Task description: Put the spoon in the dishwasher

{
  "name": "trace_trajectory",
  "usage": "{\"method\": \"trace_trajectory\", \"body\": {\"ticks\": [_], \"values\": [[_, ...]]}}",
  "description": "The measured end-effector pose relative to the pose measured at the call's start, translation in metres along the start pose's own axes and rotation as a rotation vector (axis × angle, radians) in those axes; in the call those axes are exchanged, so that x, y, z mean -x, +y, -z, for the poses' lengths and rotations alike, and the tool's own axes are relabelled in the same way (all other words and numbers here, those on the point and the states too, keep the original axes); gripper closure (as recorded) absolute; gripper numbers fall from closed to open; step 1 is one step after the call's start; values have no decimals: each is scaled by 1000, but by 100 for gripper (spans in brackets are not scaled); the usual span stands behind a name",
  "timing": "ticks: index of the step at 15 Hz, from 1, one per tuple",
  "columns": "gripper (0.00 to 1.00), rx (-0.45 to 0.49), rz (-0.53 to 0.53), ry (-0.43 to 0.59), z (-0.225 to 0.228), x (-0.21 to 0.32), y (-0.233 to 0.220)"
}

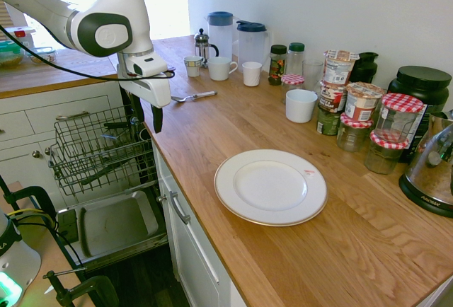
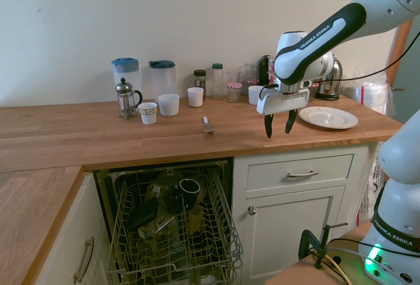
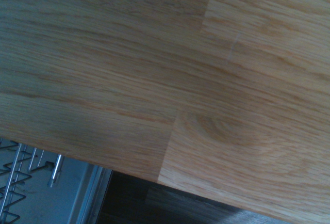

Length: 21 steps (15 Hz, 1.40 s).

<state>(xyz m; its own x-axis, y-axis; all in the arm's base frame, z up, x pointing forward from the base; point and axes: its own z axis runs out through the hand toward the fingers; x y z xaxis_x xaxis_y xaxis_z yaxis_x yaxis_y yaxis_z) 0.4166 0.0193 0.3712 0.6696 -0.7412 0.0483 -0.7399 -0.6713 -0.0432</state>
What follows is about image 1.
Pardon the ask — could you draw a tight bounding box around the white ceramic mug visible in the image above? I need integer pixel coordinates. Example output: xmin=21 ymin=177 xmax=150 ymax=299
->
xmin=207 ymin=56 xmax=239 ymax=81

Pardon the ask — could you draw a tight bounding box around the dishwasher with open door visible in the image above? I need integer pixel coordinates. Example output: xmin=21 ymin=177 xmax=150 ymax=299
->
xmin=56 ymin=83 xmax=169 ymax=269

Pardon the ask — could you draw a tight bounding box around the stainless steel electric kettle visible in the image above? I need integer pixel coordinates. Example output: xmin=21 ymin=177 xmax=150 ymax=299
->
xmin=398 ymin=108 xmax=453 ymax=219

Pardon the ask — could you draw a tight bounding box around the food container with red clips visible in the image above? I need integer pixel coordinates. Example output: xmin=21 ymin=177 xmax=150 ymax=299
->
xmin=3 ymin=26 xmax=36 ymax=50

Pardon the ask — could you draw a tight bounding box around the black screw clamp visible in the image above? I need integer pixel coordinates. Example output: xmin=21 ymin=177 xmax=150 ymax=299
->
xmin=42 ymin=267 xmax=120 ymax=307
xmin=0 ymin=175 xmax=57 ymax=232

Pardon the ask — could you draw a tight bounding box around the white ribbed paper cup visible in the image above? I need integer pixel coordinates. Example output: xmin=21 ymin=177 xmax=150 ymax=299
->
xmin=241 ymin=61 xmax=263 ymax=88

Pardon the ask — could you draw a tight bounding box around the green plastic tub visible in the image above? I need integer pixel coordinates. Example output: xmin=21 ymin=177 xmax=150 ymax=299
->
xmin=316 ymin=103 xmax=343 ymax=137

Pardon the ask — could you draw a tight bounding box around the large black powder tub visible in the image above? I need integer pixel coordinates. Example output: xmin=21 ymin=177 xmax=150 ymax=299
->
xmin=387 ymin=65 xmax=453 ymax=165

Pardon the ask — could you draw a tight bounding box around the spice jar with black lid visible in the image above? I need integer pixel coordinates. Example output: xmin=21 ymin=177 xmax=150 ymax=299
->
xmin=268 ymin=44 xmax=287 ymax=86

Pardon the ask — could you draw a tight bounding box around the food container with green lid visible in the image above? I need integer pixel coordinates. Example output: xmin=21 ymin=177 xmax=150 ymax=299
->
xmin=0 ymin=40 xmax=25 ymax=69

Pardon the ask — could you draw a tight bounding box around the metal spoon with white handle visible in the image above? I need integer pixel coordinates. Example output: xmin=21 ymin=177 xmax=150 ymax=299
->
xmin=171 ymin=90 xmax=218 ymax=104

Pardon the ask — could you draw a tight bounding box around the small glass food container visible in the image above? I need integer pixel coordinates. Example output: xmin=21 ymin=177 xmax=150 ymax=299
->
xmin=26 ymin=45 xmax=58 ymax=64

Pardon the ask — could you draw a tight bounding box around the metal drawer handle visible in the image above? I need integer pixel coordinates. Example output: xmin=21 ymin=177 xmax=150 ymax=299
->
xmin=168 ymin=190 xmax=191 ymax=226
xmin=55 ymin=110 xmax=91 ymax=121

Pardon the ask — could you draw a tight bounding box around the yellow cable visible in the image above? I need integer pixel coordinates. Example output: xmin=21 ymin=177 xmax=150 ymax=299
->
xmin=6 ymin=209 xmax=60 ymax=239

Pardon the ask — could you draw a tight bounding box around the clear pitcher with spouted lid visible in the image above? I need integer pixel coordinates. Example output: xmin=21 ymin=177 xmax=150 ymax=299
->
xmin=236 ymin=20 xmax=272 ymax=71

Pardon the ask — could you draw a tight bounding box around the white plate with gold rim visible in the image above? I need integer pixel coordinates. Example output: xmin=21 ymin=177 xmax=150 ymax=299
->
xmin=214 ymin=149 xmax=329 ymax=228

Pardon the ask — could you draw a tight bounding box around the clear glass tumbler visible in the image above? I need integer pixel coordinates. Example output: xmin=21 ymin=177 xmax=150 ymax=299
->
xmin=302 ymin=59 xmax=325 ymax=92

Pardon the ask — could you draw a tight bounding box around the glass jar with checkered lid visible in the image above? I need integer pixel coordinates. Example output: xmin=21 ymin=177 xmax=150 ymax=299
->
xmin=363 ymin=132 xmax=410 ymax=175
xmin=336 ymin=112 xmax=374 ymax=153
xmin=374 ymin=93 xmax=425 ymax=145

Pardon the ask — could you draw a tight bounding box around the white round bowl cup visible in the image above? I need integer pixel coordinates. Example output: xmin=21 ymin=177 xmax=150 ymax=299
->
xmin=285 ymin=89 xmax=319 ymax=124

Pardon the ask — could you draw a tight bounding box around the small jar with checkered lid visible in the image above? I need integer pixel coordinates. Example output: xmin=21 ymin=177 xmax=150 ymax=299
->
xmin=280 ymin=73 xmax=306 ymax=105

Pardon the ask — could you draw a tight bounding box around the yogurt tub with red label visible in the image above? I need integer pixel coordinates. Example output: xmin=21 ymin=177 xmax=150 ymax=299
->
xmin=319 ymin=80 xmax=350 ymax=113

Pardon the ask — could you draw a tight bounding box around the glass French press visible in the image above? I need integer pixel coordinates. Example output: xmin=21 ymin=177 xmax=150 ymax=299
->
xmin=193 ymin=28 xmax=219 ymax=69

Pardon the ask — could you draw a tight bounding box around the white kitchen base cabinet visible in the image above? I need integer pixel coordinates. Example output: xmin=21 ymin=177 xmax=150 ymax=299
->
xmin=151 ymin=140 xmax=248 ymax=307
xmin=0 ymin=80 xmax=123 ymax=212

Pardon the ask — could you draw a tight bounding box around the clear pitcher with blue lid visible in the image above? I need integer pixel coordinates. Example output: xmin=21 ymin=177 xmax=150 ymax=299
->
xmin=207 ymin=11 xmax=234 ymax=62

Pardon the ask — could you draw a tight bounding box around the wire dishwasher rack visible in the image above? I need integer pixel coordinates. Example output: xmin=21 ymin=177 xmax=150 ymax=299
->
xmin=47 ymin=105 xmax=156 ymax=198

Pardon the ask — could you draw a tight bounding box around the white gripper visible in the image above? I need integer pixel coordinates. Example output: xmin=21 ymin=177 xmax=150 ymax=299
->
xmin=117 ymin=69 xmax=173 ymax=134

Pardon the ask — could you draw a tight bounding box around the patterned white cup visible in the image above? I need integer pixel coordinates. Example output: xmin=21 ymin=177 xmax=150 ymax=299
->
xmin=183 ymin=55 xmax=205 ymax=78

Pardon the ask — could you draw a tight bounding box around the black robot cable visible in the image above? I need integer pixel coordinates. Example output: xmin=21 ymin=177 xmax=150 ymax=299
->
xmin=0 ymin=23 xmax=176 ymax=82

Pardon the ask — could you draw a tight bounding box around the spice jar with green lid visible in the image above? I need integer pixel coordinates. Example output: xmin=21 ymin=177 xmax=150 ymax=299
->
xmin=287 ymin=42 xmax=306 ymax=78

